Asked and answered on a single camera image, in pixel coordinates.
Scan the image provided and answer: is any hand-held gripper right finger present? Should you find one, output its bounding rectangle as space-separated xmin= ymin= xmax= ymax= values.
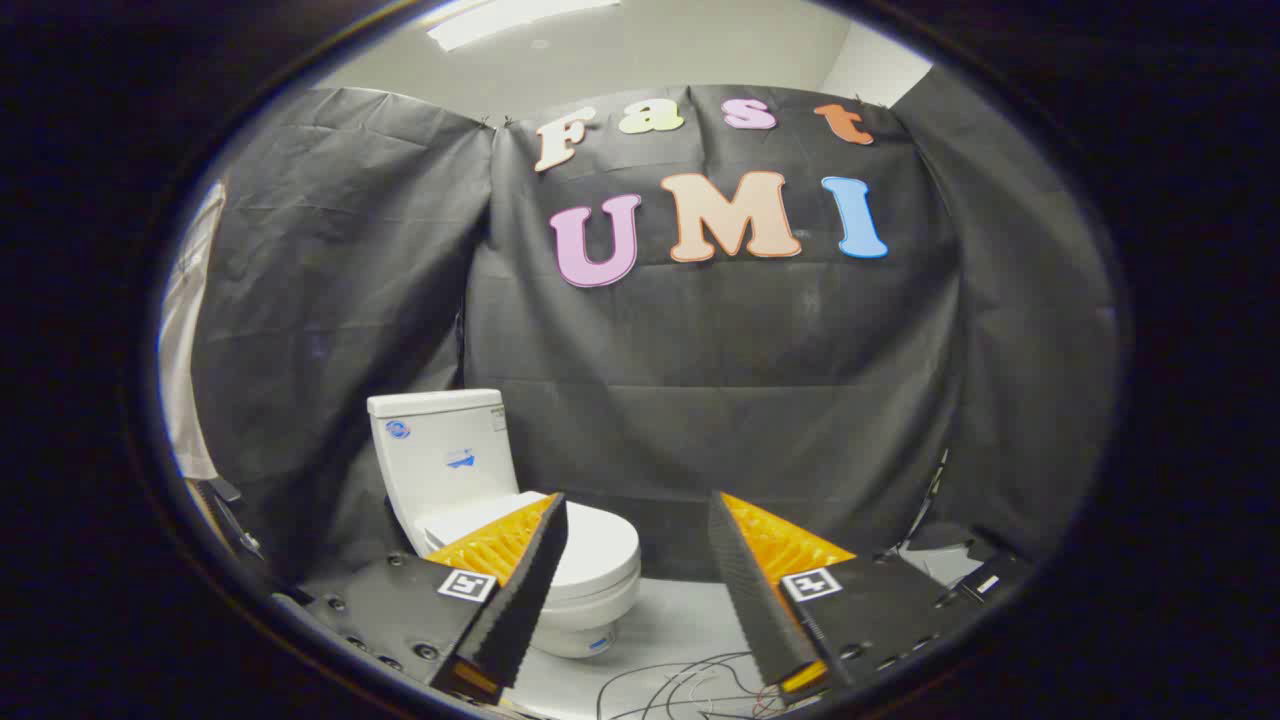
xmin=708 ymin=490 xmax=989 ymax=706

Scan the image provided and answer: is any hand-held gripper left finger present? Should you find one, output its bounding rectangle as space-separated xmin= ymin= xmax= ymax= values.
xmin=295 ymin=492 xmax=569 ymax=706

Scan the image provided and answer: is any white toilet lid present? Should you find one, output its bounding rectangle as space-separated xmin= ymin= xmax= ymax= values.
xmin=415 ymin=490 xmax=642 ymax=603

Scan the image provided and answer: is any white toilet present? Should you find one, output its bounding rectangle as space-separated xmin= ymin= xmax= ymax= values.
xmin=367 ymin=388 xmax=642 ymax=660

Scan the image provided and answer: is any black backdrop cloth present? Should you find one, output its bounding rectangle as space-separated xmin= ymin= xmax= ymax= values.
xmin=188 ymin=84 xmax=1118 ymax=583

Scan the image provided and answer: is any black box white label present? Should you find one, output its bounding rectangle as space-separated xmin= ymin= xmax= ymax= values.
xmin=898 ymin=520 xmax=1033 ymax=604

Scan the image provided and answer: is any dark stand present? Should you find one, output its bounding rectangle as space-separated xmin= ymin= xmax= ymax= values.
xmin=188 ymin=477 xmax=293 ymax=603

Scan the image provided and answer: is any tangle of floor cables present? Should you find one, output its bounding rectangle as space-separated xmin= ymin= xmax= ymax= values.
xmin=597 ymin=652 xmax=793 ymax=720

